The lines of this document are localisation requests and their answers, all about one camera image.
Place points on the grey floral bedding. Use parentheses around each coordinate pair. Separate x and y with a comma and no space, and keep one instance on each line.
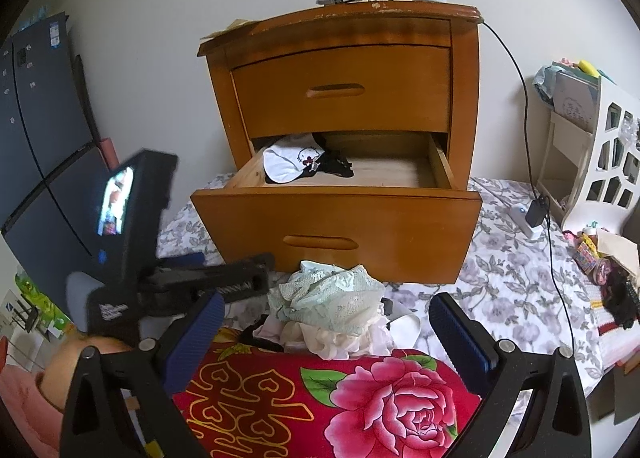
(520,298)

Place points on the colourful trinket pile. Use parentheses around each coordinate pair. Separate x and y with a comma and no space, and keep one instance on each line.
(620,298)

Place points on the green carton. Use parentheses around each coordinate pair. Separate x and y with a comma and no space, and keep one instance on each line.
(45,310)

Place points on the person's left hand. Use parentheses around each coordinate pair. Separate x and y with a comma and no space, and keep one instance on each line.
(60,368)

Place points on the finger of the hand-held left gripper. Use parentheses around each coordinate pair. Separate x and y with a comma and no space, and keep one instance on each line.
(190,259)
(220,275)

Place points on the pink board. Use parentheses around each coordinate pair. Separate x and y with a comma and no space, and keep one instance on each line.
(109,153)

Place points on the white cutout rack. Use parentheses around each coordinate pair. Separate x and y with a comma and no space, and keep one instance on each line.
(570,138)

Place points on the dark blue cabinet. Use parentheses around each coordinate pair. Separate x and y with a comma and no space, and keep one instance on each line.
(45,138)

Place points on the closed wooden drawer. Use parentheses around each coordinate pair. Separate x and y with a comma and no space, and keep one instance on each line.
(390,88)

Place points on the brown paper sheet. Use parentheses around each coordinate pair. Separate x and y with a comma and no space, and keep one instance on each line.
(235,27)

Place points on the wooden nightstand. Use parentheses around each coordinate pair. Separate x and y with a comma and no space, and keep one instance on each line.
(465,88)

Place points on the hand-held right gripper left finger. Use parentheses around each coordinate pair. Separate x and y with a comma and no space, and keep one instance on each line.
(195,343)

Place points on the white red striped cloth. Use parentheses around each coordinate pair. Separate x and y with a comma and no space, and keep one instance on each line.
(615,343)

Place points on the white cartoon print garment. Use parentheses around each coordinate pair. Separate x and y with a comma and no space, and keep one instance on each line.
(285,163)

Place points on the light green lace garment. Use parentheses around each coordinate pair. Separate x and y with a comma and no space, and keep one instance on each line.
(330,298)

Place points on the black charger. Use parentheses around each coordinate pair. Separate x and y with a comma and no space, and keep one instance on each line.
(537,213)

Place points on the grey printed book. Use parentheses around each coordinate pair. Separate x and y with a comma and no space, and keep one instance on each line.
(575,98)

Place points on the red floral blanket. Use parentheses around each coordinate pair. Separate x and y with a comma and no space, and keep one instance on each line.
(280,403)

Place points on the black garment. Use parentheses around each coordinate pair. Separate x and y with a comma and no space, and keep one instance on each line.
(337,168)

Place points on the yellow sponge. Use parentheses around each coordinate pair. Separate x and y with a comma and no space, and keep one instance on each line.
(587,68)

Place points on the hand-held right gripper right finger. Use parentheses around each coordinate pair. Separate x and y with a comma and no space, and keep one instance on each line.
(460,345)

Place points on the teal cloth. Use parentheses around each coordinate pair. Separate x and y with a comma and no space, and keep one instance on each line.
(545,80)

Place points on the black sock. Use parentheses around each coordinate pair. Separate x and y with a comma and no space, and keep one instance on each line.
(252,335)

